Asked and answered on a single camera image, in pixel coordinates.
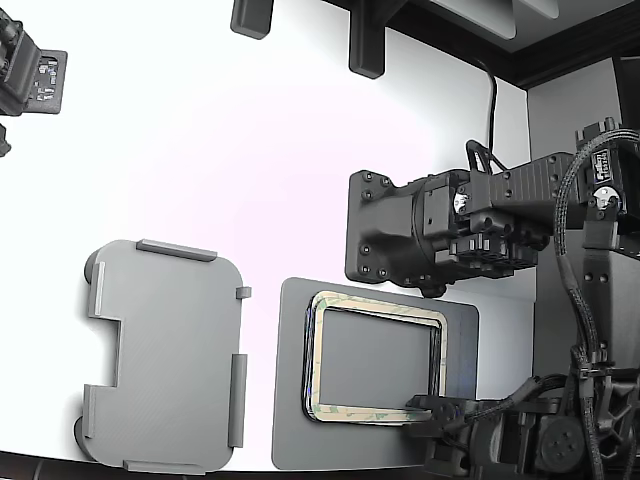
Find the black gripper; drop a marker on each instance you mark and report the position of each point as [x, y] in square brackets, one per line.
[450, 415]

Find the beige adhesive rectangular frame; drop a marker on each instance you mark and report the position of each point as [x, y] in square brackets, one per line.
[380, 306]
[360, 420]

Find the black six-joint robot arm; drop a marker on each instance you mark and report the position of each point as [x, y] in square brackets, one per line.
[525, 180]

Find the light gray plastic box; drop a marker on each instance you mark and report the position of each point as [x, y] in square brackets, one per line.
[170, 350]

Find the black shelf trim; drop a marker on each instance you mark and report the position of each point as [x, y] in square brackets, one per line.
[550, 55]

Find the gray panel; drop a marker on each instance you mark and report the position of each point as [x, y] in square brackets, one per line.
[475, 15]

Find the small black clamp piece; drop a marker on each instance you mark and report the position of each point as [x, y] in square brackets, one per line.
[4, 140]

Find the dark gray base plate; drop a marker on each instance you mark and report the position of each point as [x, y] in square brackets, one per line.
[380, 360]

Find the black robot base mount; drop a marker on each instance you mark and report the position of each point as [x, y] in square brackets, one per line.
[375, 225]

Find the long black bracket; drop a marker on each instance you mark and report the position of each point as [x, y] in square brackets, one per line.
[367, 45]

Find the short black bracket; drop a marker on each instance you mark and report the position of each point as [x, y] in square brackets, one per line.
[250, 17]

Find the black camera with circuit board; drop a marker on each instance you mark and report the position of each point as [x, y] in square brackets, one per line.
[20, 75]

